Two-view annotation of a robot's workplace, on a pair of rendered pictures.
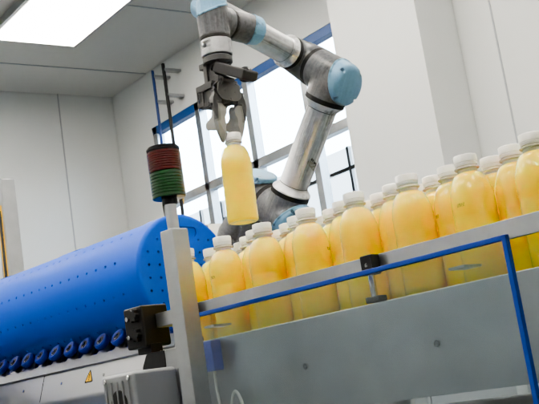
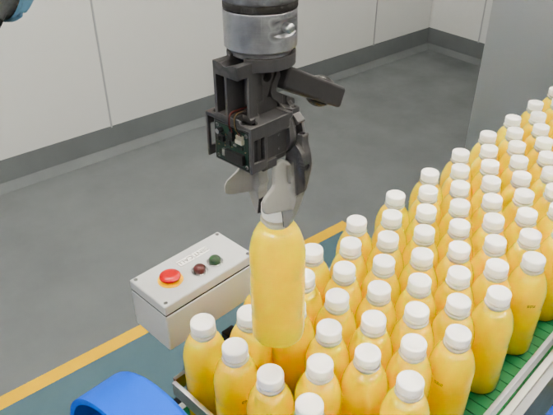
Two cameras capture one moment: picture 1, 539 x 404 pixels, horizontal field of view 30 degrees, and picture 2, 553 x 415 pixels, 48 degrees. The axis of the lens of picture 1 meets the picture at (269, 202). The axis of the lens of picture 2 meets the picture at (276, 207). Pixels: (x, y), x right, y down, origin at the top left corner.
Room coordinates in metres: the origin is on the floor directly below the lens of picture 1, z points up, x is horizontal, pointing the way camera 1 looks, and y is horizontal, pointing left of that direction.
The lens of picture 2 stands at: (2.30, 0.68, 1.78)
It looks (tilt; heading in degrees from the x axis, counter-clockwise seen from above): 34 degrees down; 268
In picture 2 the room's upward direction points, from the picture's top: straight up
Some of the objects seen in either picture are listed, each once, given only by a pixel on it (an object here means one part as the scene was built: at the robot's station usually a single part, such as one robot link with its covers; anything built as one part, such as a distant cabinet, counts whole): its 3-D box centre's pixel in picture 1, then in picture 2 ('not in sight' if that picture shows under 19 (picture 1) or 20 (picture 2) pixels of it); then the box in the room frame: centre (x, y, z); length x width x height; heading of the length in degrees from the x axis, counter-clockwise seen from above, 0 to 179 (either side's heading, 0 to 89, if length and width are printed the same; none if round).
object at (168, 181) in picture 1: (168, 185); not in sight; (1.84, 0.18, 1.18); 0.06 x 0.06 x 0.05
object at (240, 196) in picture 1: (238, 180); (277, 276); (2.28, 0.06, 1.27); 0.07 x 0.07 x 0.19
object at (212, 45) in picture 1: (215, 50); (262, 30); (2.30, 0.07, 1.59); 0.08 x 0.08 x 0.05
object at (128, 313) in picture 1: (149, 329); not in sight; (2.20, 0.30, 0.95); 0.10 x 0.07 x 0.10; 134
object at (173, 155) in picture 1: (164, 162); not in sight; (1.84, 0.18, 1.23); 0.06 x 0.06 x 0.04
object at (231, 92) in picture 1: (218, 83); (257, 106); (2.30, 0.08, 1.51); 0.09 x 0.08 x 0.12; 44
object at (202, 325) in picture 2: not in sight; (202, 328); (2.39, -0.01, 1.10); 0.04 x 0.04 x 0.02
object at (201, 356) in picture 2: not in sight; (206, 371); (2.39, -0.01, 1.00); 0.07 x 0.07 x 0.19
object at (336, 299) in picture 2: not in sight; (336, 301); (2.18, -0.07, 1.10); 0.04 x 0.04 x 0.02
